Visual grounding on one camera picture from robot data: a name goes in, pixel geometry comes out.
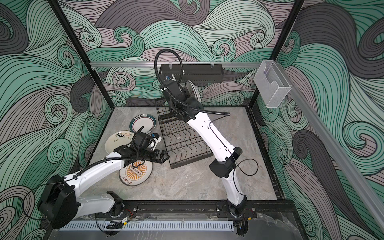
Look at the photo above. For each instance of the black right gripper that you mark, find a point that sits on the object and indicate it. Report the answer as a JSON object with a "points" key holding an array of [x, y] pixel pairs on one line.
{"points": [[188, 94]]}

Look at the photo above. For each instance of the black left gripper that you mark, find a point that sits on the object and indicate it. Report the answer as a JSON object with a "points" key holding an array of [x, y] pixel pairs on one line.
{"points": [[161, 160]]}

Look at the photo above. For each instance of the white plate red characters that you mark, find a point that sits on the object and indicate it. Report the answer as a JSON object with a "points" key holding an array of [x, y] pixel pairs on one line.
{"points": [[193, 91]]}

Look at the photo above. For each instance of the white plate green flower outline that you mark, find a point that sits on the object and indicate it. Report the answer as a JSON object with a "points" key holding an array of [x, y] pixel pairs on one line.
{"points": [[200, 94]]}

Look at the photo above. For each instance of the black wire dish rack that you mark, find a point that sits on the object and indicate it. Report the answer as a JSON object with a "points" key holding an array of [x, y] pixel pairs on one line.
{"points": [[183, 144]]}

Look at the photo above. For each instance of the orange sunburst plate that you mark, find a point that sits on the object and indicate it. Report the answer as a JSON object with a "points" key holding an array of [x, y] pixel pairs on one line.
{"points": [[136, 173]]}

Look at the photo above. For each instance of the cream plate black drawing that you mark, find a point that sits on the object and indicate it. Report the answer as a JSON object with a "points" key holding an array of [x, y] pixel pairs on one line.
{"points": [[118, 139]]}

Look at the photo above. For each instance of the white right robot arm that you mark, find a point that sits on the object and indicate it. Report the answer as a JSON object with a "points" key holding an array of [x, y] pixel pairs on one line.
{"points": [[225, 164]]}

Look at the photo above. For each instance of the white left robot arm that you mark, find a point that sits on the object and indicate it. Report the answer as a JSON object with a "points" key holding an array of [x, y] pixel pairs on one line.
{"points": [[62, 201]]}

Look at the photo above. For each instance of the green-rimmed white plate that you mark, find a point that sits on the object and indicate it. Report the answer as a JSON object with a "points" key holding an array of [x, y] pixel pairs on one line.
{"points": [[145, 121]]}

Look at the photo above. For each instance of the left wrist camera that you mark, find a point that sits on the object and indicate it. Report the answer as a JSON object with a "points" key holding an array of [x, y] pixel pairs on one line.
{"points": [[156, 138]]}

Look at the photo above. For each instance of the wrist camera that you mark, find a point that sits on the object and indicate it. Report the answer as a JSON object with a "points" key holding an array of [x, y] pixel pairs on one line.
{"points": [[156, 138], [169, 78]]}

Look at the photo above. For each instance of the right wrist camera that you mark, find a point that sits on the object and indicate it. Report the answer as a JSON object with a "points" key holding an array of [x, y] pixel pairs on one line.
{"points": [[169, 78]]}

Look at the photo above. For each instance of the black wall-mounted tray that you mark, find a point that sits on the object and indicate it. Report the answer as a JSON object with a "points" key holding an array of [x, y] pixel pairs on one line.
{"points": [[194, 73]]}

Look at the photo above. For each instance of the white slotted cable duct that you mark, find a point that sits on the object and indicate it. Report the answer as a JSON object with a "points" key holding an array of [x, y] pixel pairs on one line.
{"points": [[182, 225]]}

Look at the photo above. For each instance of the clear acrylic wall box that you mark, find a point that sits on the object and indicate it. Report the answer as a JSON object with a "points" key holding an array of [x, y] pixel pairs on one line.
{"points": [[272, 83]]}

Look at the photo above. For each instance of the aluminium rail back wall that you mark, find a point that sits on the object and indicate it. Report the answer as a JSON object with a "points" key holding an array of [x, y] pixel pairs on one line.
{"points": [[137, 64]]}

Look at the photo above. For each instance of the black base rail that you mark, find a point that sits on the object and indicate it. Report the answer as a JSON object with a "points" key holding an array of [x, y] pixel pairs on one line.
{"points": [[215, 208]]}

